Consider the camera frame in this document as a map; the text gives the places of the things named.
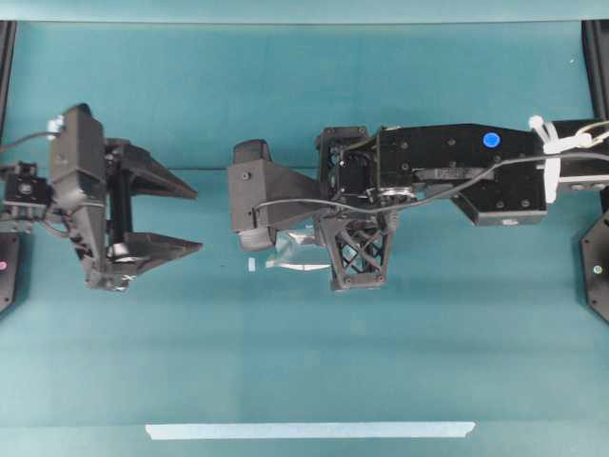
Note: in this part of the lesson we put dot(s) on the light blue tape strip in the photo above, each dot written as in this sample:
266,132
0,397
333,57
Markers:
340,430

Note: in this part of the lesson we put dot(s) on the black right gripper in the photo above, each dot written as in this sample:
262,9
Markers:
358,244

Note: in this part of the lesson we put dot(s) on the white zip tie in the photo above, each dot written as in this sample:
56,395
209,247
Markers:
552,145

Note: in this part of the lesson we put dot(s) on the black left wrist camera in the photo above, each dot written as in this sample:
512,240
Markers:
26,195

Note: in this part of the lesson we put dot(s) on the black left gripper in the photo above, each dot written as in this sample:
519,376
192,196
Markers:
81,162

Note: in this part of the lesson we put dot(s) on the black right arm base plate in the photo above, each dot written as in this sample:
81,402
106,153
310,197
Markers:
594,250

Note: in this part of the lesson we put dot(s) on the black metal frame rail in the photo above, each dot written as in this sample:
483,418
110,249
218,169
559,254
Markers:
594,38

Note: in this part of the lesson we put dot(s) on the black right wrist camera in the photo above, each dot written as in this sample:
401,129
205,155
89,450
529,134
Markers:
265,197

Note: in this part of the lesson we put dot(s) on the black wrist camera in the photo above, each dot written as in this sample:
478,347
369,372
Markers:
26,195
265,197

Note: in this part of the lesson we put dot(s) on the silver zip bag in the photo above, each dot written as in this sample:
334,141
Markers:
297,249

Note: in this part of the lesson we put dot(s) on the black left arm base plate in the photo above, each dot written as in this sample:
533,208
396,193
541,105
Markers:
10,258

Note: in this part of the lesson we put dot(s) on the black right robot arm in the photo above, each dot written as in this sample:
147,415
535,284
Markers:
495,176

